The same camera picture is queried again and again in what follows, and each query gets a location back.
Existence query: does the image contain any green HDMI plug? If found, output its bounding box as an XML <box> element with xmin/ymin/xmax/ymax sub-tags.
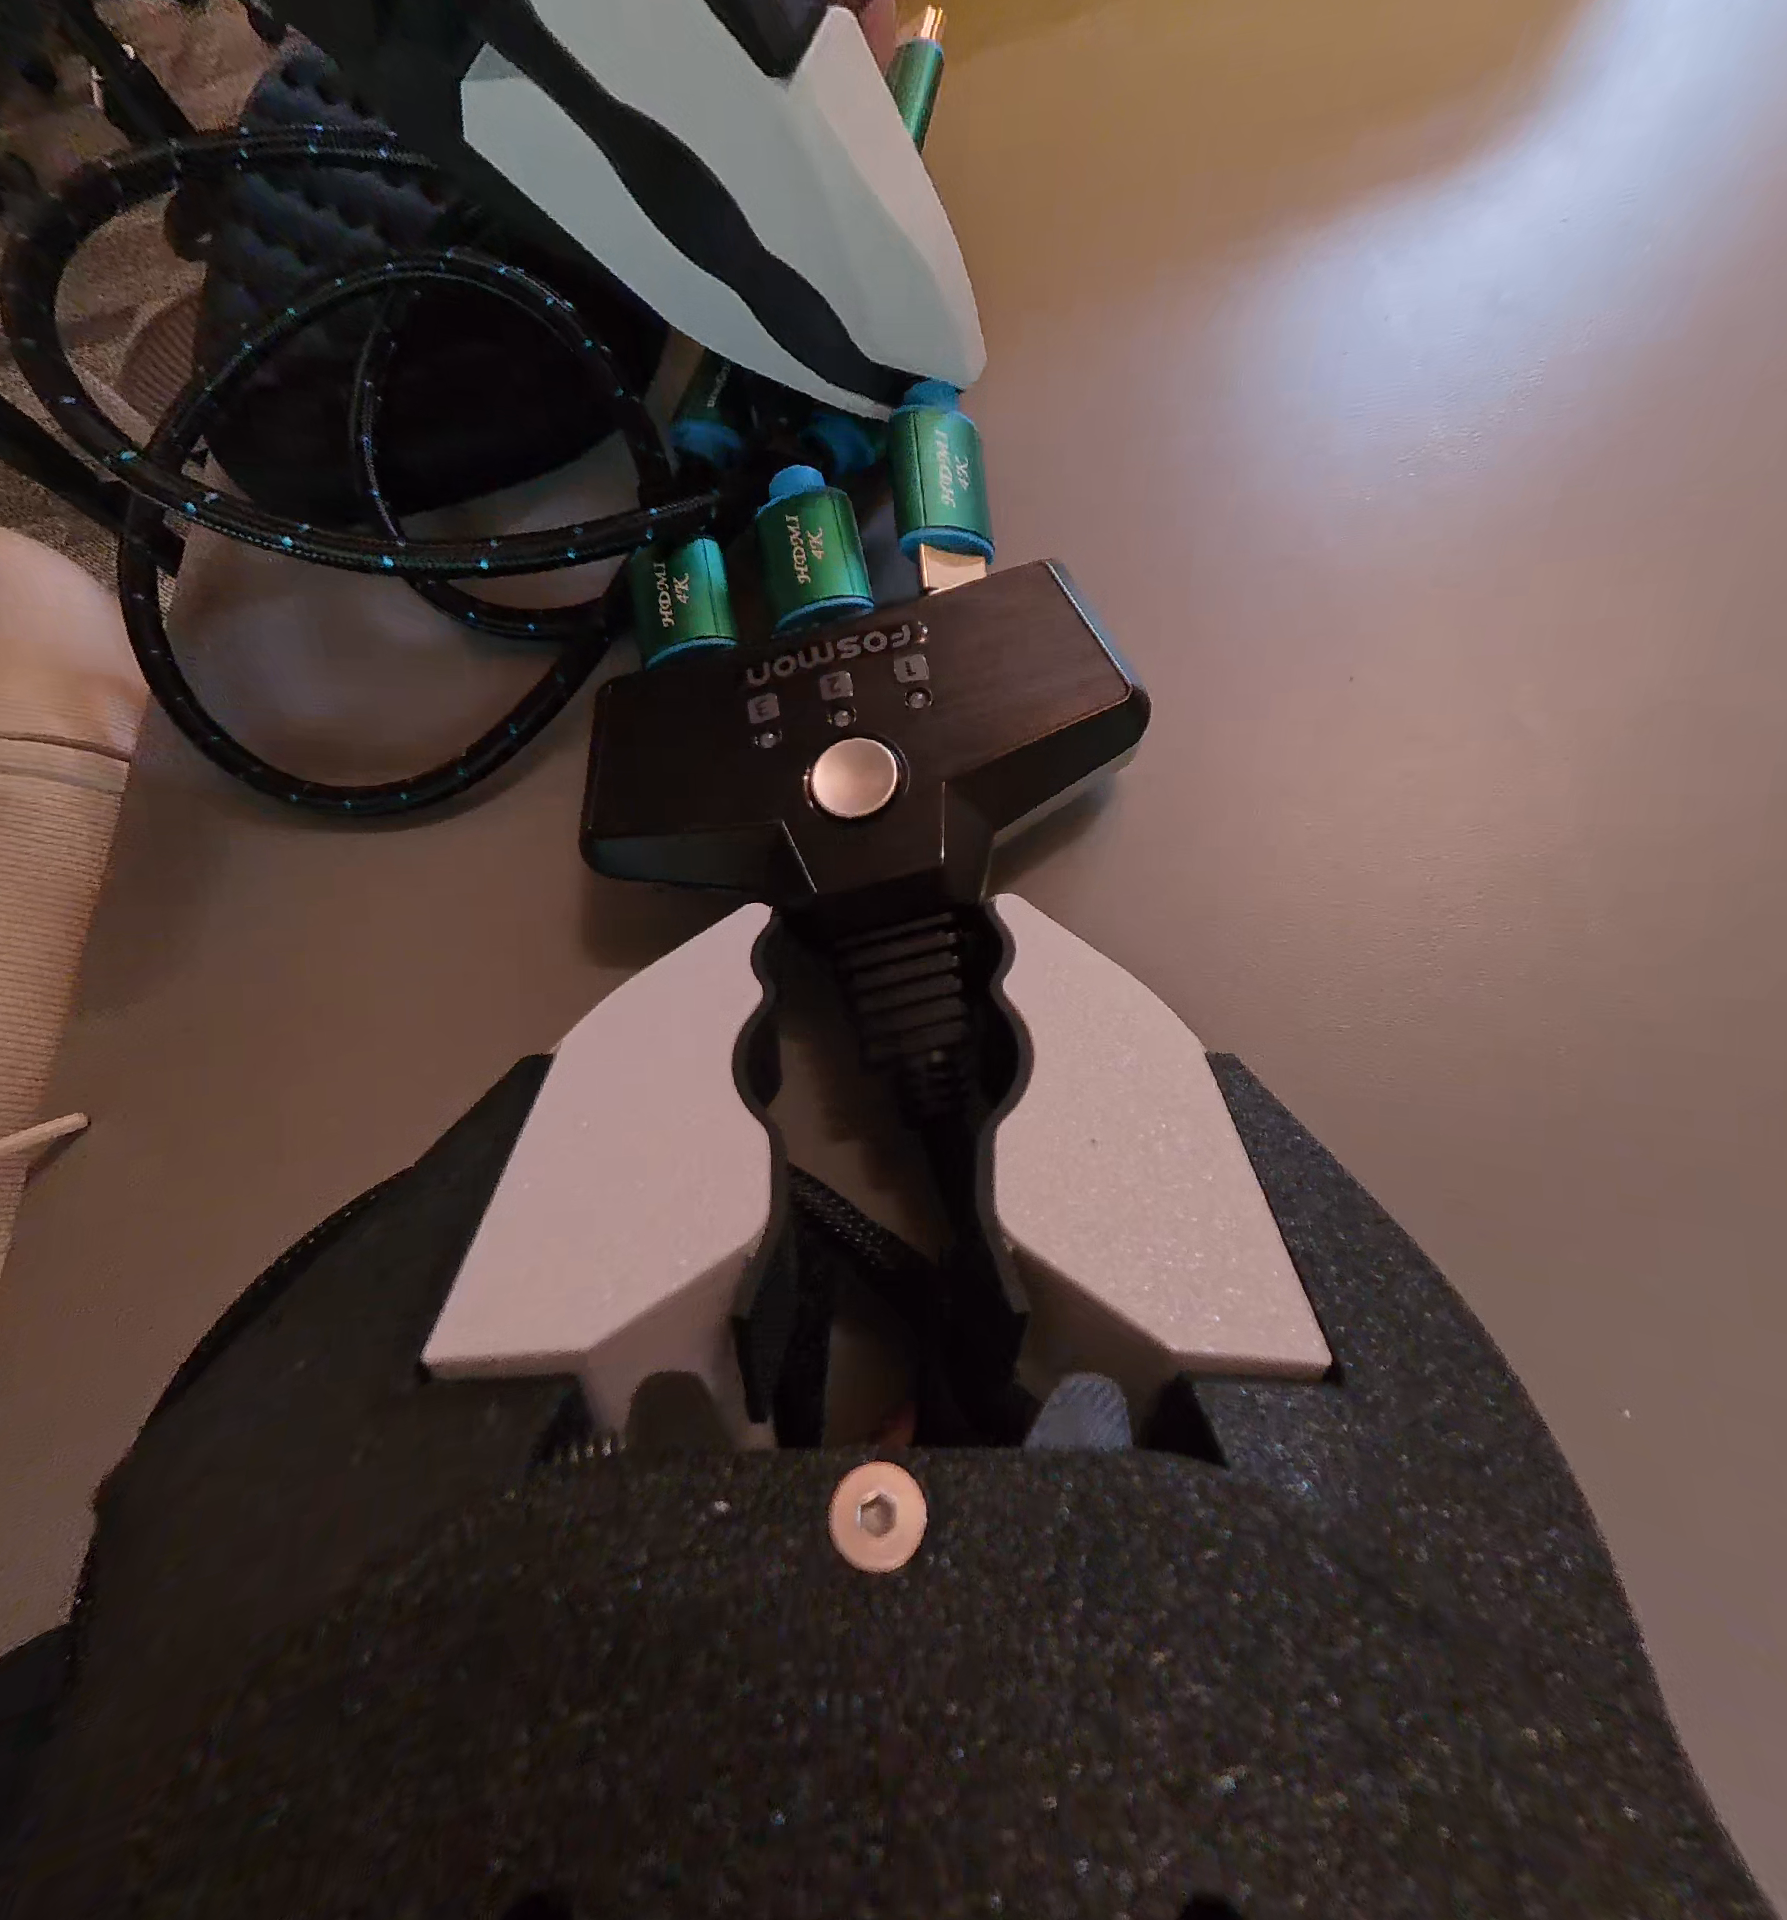
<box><xmin>886</xmin><ymin>382</ymin><xmax>998</xmax><ymax>593</ymax></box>

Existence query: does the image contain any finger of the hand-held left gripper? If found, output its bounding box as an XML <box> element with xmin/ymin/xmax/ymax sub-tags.
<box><xmin>458</xmin><ymin>41</ymin><xmax>906</xmax><ymax>427</ymax></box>
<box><xmin>522</xmin><ymin>0</ymin><xmax>986</xmax><ymax>379</ymax></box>

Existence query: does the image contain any black metal frame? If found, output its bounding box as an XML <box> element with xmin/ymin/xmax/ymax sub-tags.
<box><xmin>0</xmin><ymin>0</ymin><xmax>208</xmax><ymax>497</ymax></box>

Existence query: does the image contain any black HDMI switch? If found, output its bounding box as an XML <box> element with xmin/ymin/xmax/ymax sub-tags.
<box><xmin>578</xmin><ymin>558</ymin><xmax>1153</xmax><ymax>1121</ymax></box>

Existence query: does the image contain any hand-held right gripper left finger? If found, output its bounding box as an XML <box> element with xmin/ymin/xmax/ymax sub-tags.
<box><xmin>420</xmin><ymin>899</ymin><xmax>838</xmax><ymax>1452</ymax></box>

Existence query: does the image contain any thick black sleeved cable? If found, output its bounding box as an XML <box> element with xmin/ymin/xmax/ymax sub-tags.
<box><xmin>774</xmin><ymin>1049</ymin><xmax>1038</xmax><ymax>1452</ymax></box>

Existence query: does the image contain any person's beige clothing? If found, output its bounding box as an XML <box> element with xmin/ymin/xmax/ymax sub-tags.
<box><xmin>0</xmin><ymin>510</ymin><xmax>156</xmax><ymax>1476</ymax></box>

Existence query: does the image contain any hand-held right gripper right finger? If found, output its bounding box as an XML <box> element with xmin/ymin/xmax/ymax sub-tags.
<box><xmin>968</xmin><ymin>891</ymin><xmax>1337</xmax><ymax>1446</ymax></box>

